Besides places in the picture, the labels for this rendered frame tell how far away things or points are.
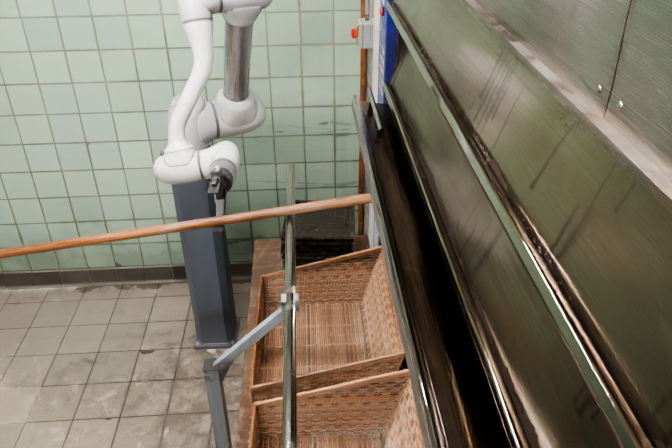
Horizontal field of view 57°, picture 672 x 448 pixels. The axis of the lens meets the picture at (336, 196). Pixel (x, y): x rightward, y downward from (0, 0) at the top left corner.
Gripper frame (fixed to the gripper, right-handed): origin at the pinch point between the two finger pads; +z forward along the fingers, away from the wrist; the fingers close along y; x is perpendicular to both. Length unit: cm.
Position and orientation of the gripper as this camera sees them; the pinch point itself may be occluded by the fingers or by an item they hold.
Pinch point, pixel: (215, 211)
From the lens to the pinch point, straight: 188.1
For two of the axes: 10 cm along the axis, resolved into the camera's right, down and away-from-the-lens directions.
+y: 0.1, 8.6, 5.2
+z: 0.7, 5.1, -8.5
